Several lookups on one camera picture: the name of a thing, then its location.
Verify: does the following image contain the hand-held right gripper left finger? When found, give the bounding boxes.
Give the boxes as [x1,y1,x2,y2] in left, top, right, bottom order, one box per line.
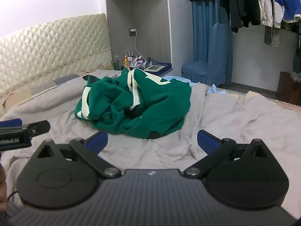
[30,130,122,179]

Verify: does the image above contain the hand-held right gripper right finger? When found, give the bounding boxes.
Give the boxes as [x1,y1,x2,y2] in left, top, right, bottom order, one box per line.
[184,130,270,177]

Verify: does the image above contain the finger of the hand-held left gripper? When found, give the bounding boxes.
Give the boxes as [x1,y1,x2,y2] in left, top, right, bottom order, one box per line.
[24,121,51,137]
[0,119,23,128]

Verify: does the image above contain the green hoodie with cream print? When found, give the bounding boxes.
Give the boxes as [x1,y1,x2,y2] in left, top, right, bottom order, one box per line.
[75,68,191,140]

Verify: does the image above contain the beige pillow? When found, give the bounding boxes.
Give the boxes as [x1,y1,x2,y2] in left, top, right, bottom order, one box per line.
[3,92,32,111]

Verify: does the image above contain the grey bed blanket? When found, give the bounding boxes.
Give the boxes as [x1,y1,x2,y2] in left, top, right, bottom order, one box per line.
[0,69,301,217]

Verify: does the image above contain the grey pillow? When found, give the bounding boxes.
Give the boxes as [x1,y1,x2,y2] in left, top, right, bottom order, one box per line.
[30,74,81,96]

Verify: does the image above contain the light blue bed sheet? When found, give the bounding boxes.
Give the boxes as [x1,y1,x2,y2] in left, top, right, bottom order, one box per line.
[162,75,226,95]

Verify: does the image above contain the cream quilted headboard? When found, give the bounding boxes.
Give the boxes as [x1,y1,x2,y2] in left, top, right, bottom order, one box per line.
[0,13,114,104]

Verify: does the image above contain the blue covered chair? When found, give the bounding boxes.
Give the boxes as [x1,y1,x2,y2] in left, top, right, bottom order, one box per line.
[181,24,234,87]

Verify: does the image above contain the blue tray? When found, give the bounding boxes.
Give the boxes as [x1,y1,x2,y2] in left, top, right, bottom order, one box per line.
[130,62,173,75]

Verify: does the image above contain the row of small cosmetic bottles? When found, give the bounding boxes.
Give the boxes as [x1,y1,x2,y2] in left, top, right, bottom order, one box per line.
[127,50,143,64]

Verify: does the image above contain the white framed tablet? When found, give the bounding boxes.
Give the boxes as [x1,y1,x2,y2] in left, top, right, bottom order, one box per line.
[144,65,165,72]

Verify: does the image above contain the brown wooden cabinet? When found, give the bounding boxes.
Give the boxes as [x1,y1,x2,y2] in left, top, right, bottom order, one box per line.
[276,71,301,105]

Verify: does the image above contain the blue curtain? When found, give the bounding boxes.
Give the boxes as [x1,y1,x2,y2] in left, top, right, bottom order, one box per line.
[191,0,232,63]

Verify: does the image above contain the striped hanging garment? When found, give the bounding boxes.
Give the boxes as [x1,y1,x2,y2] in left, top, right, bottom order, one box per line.
[264,26,282,47]

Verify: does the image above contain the black hanging jackets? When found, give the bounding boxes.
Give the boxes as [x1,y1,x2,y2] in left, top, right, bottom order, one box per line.
[220,0,262,33]

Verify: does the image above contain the white hanging jacket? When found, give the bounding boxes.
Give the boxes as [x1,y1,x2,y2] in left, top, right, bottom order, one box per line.
[257,0,285,28]

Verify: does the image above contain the blue hanging jersey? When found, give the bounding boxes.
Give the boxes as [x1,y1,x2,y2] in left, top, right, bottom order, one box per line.
[273,0,301,22]

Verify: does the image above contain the white charging cable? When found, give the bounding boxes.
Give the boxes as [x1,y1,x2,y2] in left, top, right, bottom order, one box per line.
[134,30,147,63]

